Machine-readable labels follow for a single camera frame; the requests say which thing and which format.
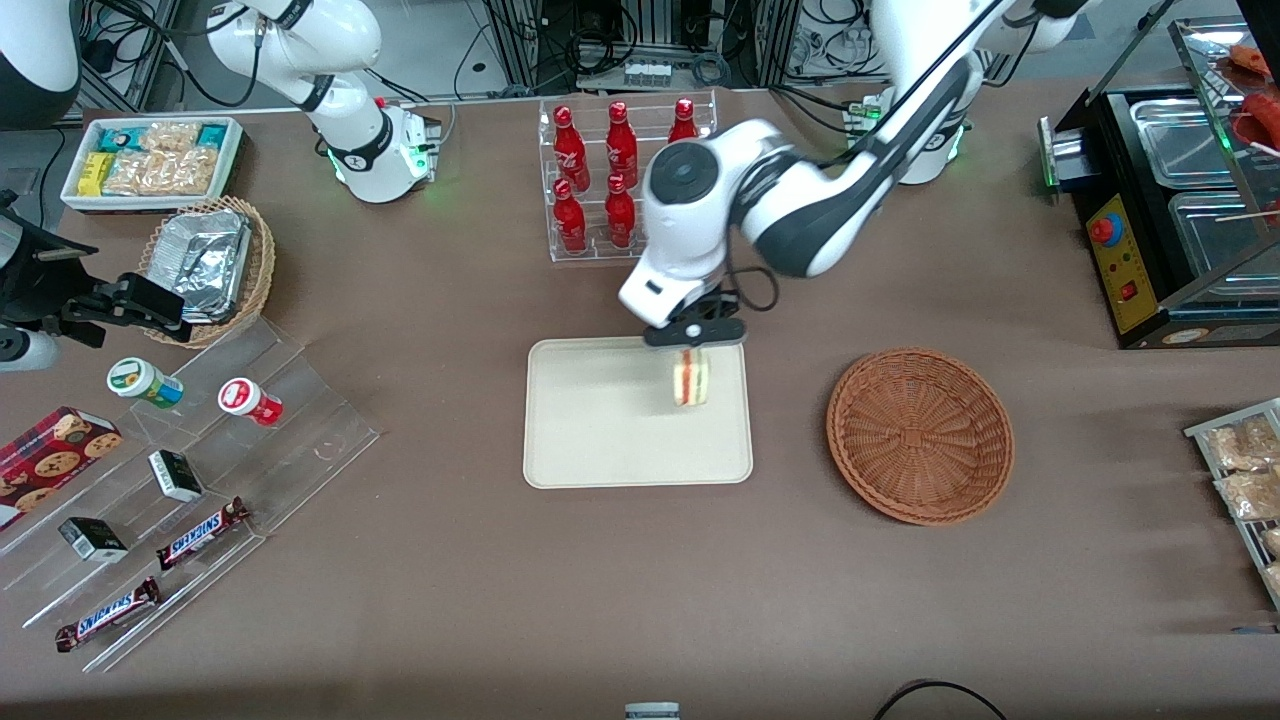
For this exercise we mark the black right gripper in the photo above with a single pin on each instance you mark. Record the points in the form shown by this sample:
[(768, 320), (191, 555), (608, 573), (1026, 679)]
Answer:
[(42, 292)]

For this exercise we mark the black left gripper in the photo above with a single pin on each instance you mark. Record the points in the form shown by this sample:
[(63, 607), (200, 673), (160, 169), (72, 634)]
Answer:
[(713, 308)]

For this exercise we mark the triangular sandwich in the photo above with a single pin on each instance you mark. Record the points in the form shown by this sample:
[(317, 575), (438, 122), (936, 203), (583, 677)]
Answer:
[(691, 380)]

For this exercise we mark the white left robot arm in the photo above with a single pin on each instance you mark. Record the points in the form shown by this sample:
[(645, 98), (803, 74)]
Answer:
[(800, 220)]

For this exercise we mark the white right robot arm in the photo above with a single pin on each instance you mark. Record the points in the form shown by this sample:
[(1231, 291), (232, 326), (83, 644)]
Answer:
[(340, 40)]

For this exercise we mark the cream plastic serving tray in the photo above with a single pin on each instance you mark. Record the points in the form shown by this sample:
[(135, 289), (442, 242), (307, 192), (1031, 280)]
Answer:
[(600, 420)]

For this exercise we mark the light wicker basket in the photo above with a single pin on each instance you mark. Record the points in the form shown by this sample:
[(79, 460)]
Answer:
[(262, 270)]

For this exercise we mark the brown round wicker basket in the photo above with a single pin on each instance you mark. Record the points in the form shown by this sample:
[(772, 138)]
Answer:
[(920, 435)]

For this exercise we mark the tray of packaged crackers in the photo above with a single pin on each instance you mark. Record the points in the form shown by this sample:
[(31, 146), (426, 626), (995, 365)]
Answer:
[(1205, 432)]

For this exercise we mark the green lid snack cup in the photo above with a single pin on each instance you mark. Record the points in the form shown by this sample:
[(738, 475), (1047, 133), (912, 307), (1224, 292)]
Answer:
[(140, 380)]

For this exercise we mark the aluminium foil container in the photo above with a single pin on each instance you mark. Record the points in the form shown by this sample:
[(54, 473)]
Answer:
[(205, 260)]

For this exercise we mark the clear acrylic bottle rack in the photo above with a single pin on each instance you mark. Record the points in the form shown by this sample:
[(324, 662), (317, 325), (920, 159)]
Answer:
[(595, 253)]

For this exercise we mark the red lid snack cup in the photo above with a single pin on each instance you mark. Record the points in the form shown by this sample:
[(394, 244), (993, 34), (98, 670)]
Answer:
[(245, 399)]

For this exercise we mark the red cola bottle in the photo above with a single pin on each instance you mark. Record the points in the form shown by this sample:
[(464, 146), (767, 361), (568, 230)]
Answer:
[(570, 150), (620, 218), (684, 122), (570, 222), (621, 145)]

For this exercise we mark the yellow snack packet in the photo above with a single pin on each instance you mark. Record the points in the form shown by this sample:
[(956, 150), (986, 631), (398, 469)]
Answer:
[(96, 173)]

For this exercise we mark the red chocolate cookie box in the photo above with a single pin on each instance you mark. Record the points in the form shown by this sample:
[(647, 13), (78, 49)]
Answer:
[(50, 462)]

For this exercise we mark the large clear cracker bag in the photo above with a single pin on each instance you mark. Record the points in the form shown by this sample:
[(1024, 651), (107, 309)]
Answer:
[(165, 172)]

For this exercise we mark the small black white box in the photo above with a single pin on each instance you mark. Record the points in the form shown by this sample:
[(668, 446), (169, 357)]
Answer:
[(92, 540), (175, 475)]

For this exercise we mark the teal snack packet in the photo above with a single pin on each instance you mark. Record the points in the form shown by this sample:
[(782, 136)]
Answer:
[(120, 138), (213, 135)]

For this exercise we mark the small clear cracker bag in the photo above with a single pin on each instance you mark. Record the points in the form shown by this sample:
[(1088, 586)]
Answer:
[(170, 136)]

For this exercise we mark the clear acrylic stepped display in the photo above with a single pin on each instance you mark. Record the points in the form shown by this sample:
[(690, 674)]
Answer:
[(300, 400)]

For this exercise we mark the white rectangular snack bin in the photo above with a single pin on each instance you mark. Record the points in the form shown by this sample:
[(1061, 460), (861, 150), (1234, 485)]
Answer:
[(233, 160)]

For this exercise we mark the snickers chocolate bar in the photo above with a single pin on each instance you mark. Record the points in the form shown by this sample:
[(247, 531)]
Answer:
[(200, 534), (108, 613)]

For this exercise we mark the black food warmer machine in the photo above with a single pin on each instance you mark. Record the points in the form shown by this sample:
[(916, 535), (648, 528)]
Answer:
[(1125, 270)]

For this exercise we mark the steel warmer pan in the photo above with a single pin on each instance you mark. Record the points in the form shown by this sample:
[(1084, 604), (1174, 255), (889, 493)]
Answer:
[(1215, 235), (1175, 140)]

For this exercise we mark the clear bag of crackers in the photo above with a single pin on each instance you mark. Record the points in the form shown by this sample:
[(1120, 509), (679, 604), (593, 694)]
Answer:
[(1250, 495), (1273, 543), (1245, 445), (1274, 580)]

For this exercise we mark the red sausage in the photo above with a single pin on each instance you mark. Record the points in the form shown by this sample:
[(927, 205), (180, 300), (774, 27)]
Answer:
[(1262, 118)]

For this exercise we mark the orange sausage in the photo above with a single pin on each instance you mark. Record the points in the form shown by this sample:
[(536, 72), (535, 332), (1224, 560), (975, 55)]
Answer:
[(1255, 60)]

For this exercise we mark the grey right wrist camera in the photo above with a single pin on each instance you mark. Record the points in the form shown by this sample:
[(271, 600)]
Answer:
[(25, 352)]

